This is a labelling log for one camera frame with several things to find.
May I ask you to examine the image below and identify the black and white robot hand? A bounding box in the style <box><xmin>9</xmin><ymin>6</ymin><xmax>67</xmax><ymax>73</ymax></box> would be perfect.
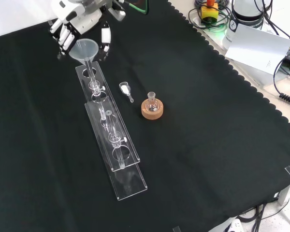
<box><xmin>49</xmin><ymin>0</ymin><xmax>112</xmax><ymax>61</ymax></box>

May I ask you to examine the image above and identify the green cable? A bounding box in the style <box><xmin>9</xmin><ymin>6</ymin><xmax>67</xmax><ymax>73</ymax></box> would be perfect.
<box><xmin>124</xmin><ymin>0</ymin><xmax>149</xmax><ymax>15</ymax></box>

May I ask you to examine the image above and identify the clear acrylic funnel stand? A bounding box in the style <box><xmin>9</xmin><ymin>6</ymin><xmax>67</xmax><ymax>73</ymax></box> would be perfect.
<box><xmin>75</xmin><ymin>60</ymin><xmax>148</xmax><ymax>202</ymax></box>

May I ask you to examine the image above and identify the white power strip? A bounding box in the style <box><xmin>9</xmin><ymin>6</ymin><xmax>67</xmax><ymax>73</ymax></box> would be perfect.
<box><xmin>221</xmin><ymin>218</ymin><xmax>244</xmax><ymax>232</ymax></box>

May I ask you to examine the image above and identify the black coiled cable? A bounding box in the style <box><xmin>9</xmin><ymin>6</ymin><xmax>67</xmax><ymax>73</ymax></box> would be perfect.
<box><xmin>278</xmin><ymin>92</ymin><xmax>290</xmax><ymax>107</ymax></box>

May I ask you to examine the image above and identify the black bench cloth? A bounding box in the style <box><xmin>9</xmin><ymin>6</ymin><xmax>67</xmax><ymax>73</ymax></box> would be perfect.
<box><xmin>0</xmin><ymin>0</ymin><xmax>290</xmax><ymax>232</ymax></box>

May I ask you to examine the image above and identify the cork ring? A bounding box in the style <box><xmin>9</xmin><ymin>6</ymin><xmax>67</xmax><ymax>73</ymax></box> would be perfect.
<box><xmin>141</xmin><ymin>99</ymin><xmax>164</xmax><ymax>121</ymax></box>

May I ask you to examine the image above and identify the small round-bottom glass flask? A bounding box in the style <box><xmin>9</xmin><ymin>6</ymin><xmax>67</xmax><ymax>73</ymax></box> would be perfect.
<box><xmin>145</xmin><ymin>91</ymin><xmax>158</xmax><ymax>112</ymax></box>

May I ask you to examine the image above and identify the yellow stop button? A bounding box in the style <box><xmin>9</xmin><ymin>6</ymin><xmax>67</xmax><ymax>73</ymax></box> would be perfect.
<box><xmin>199</xmin><ymin>0</ymin><xmax>219</xmax><ymax>25</ymax></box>

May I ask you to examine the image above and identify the aluminium bench bracket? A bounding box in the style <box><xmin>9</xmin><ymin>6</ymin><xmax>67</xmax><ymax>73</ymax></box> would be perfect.
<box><xmin>277</xmin><ymin>178</ymin><xmax>290</xmax><ymax>206</ymax></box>

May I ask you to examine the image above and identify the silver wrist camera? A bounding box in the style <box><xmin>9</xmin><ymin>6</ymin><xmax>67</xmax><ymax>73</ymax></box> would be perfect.
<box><xmin>108</xmin><ymin>0</ymin><xmax>127</xmax><ymax>22</ymax></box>

